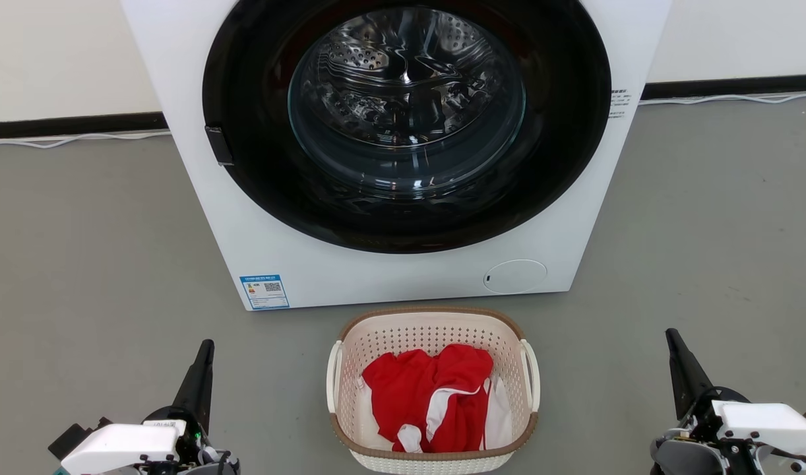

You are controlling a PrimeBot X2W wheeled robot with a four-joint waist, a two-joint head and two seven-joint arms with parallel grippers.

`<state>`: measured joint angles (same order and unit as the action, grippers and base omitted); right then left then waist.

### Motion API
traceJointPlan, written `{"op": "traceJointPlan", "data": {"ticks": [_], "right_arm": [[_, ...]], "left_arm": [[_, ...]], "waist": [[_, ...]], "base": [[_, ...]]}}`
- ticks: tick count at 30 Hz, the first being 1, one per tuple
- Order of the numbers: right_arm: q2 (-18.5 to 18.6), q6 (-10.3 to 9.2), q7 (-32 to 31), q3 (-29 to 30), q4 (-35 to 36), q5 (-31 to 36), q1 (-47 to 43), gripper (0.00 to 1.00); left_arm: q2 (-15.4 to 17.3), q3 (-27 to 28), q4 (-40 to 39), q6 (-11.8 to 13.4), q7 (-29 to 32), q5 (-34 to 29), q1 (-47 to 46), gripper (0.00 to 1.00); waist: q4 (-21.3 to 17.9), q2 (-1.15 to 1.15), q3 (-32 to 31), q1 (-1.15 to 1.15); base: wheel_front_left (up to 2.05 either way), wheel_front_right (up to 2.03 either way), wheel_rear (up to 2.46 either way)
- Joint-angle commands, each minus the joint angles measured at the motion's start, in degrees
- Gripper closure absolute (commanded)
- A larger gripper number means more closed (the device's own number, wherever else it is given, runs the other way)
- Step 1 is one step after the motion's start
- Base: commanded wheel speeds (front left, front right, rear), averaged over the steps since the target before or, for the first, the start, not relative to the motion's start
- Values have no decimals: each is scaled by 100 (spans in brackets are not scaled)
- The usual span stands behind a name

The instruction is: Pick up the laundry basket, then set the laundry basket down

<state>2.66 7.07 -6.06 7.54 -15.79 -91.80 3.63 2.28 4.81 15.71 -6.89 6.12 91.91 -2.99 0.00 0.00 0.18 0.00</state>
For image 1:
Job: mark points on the cream plastic laundry basket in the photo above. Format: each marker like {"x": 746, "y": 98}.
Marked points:
{"x": 429, "y": 333}

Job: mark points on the white front-load washing machine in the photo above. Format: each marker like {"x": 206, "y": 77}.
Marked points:
{"x": 390, "y": 277}

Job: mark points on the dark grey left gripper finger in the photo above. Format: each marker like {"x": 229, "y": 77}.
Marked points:
{"x": 197, "y": 389}

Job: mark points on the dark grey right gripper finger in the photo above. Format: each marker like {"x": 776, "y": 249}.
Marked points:
{"x": 686, "y": 376}

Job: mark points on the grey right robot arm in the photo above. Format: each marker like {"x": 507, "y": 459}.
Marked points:
{"x": 680, "y": 458}

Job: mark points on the black round washer door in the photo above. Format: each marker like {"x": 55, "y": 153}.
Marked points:
{"x": 258, "y": 165}

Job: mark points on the round white filter cover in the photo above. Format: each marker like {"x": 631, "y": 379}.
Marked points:
{"x": 515, "y": 276}

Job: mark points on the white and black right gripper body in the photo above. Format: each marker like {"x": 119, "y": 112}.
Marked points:
{"x": 766, "y": 422}

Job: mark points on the blue energy label sticker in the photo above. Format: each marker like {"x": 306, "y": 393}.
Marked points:
{"x": 264, "y": 292}

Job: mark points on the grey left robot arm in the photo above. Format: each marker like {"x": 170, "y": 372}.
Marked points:
{"x": 219, "y": 463}

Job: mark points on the black baseboard strip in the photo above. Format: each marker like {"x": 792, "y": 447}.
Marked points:
{"x": 733, "y": 86}
{"x": 73, "y": 125}

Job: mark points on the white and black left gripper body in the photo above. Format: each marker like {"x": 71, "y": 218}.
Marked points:
{"x": 126, "y": 445}

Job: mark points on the red garment with white trim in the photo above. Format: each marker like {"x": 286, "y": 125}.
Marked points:
{"x": 403, "y": 389}

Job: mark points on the black washer door latch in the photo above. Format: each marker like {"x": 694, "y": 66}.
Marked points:
{"x": 219, "y": 145}

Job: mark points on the small printed text label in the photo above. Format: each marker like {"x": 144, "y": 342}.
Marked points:
{"x": 619, "y": 103}

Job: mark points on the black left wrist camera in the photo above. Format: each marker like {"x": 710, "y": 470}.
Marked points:
{"x": 70, "y": 441}

